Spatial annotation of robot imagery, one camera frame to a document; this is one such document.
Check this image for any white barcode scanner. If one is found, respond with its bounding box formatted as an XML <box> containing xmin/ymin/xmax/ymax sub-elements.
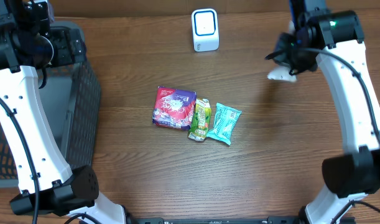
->
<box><xmin>191</xmin><ymin>8</ymin><xmax>220</xmax><ymax>52</ymax></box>

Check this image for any red purple snack bag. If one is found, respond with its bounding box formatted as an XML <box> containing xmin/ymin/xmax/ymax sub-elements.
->
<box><xmin>152</xmin><ymin>86</ymin><xmax>197</xmax><ymax>130</ymax></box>

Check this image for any green tea drink carton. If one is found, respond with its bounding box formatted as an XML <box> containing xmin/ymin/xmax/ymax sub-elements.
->
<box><xmin>188</xmin><ymin>98</ymin><xmax>211</xmax><ymax>142</ymax></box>

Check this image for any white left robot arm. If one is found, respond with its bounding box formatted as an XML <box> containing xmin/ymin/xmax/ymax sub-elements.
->
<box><xmin>0</xmin><ymin>1</ymin><xmax>129</xmax><ymax>223</ymax></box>

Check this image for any grey plastic mesh basket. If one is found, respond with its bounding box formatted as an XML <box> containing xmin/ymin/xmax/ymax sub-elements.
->
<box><xmin>0</xmin><ymin>21</ymin><xmax>102</xmax><ymax>189</ymax></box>

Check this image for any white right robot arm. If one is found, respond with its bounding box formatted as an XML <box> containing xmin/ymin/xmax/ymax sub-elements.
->
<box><xmin>269</xmin><ymin>6</ymin><xmax>380</xmax><ymax>223</ymax></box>

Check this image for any white conditioner tube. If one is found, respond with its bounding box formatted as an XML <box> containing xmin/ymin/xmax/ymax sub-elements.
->
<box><xmin>266</xmin><ymin>21</ymin><xmax>297</xmax><ymax>83</ymax></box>

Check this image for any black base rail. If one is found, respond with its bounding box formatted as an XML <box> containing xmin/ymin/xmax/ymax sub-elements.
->
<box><xmin>137</xmin><ymin>216</ymin><xmax>300</xmax><ymax>224</ymax></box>

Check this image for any teal snack packet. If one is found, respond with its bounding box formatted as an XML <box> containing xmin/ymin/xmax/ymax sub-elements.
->
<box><xmin>206</xmin><ymin>103</ymin><xmax>242</xmax><ymax>146</ymax></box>

